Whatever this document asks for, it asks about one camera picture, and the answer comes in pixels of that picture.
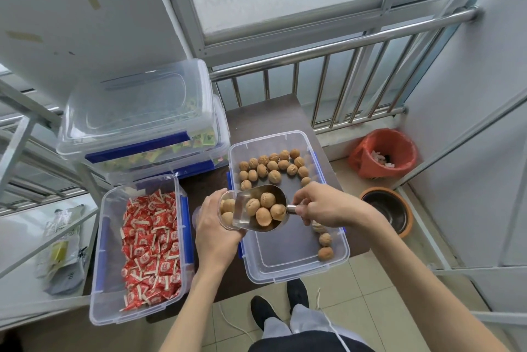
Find person's left hand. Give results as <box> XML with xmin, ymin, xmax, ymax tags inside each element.
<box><xmin>194</xmin><ymin>188</ymin><xmax>248</xmax><ymax>279</ymax></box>

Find person's right hand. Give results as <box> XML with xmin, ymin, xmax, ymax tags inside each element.
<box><xmin>292</xmin><ymin>181</ymin><xmax>372</xmax><ymax>238</ymax></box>

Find clear plastic cup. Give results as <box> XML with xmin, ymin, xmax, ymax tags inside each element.
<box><xmin>192</xmin><ymin>190</ymin><xmax>248</xmax><ymax>234</ymax></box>

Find metal scoop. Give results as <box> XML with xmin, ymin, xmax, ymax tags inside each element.
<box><xmin>232</xmin><ymin>185</ymin><xmax>298</xmax><ymax>233</ymax></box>

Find person's left forearm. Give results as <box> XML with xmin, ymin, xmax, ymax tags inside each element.
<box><xmin>160</xmin><ymin>259</ymin><xmax>240</xmax><ymax>352</ymax></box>

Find person's right forearm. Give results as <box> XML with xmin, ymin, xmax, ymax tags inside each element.
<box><xmin>349</xmin><ymin>203</ymin><xmax>512</xmax><ymax>352</ymax></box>

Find clear bin with blue clips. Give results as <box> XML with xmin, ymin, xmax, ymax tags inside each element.
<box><xmin>89</xmin><ymin>173</ymin><xmax>195</xmax><ymax>327</ymax></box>
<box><xmin>227</xmin><ymin>130</ymin><xmax>351</xmax><ymax>285</ymax></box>

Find group of walnuts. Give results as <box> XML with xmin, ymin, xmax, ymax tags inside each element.
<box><xmin>238</xmin><ymin>149</ymin><xmax>312</xmax><ymax>192</ymax></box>

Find person's black left shoe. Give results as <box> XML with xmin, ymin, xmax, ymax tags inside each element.
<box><xmin>250</xmin><ymin>295</ymin><xmax>281</xmax><ymax>330</ymax></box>

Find person's black shoe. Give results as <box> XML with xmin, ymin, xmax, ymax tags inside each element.
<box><xmin>287</xmin><ymin>278</ymin><xmax>310</xmax><ymax>312</ymax></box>
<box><xmin>250</xmin><ymin>295</ymin><xmax>281</xmax><ymax>330</ymax></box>

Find clear lidded storage box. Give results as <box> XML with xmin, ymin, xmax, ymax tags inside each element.
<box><xmin>82</xmin><ymin>94</ymin><xmax>231</xmax><ymax>186</ymax></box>
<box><xmin>56</xmin><ymin>58</ymin><xmax>220</xmax><ymax>164</ymax></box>

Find person's black right shoe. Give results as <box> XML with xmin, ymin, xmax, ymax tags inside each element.
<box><xmin>287</xmin><ymin>278</ymin><xmax>310</xmax><ymax>312</ymax></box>

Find pile of red candy packets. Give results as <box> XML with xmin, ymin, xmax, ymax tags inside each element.
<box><xmin>119</xmin><ymin>190</ymin><xmax>184</xmax><ymax>312</ymax></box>

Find pile of green candy packets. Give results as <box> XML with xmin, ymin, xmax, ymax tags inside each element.
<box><xmin>99</xmin><ymin>125</ymin><xmax>219</xmax><ymax>171</ymax></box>

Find person's grey trousers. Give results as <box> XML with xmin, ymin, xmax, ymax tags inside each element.
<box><xmin>248</xmin><ymin>302</ymin><xmax>373</xmax><ymax>352</ymax></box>

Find brown round pot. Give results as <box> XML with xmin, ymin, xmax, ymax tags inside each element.
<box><xmin>360</xmin><ymin>187</ymin><xmax>414</xmax><ymax>240</ymax></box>

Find bin with red bag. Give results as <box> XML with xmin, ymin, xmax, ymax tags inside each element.
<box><xmin>348</xmin><ymin>128</ymin><xmax>419</xmax><ymax>180</ymax></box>

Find heap of plastic bags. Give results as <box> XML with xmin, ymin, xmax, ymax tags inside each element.
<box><xmin>38</xmin><ymin>204</ymin><xmax>89</xmax><ymax>296</ymax></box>

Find grey metal shelf rack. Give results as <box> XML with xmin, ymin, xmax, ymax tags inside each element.
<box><xmin>0</xmin><ymin>63</ymin><xmax>108</xmax><ymax>325</ymax></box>

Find steel window railing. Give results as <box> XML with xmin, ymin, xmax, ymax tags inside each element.
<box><xmin>208</xmin><ymin>7</ymin><xmax>485</xmax><ymax>131</ymax></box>

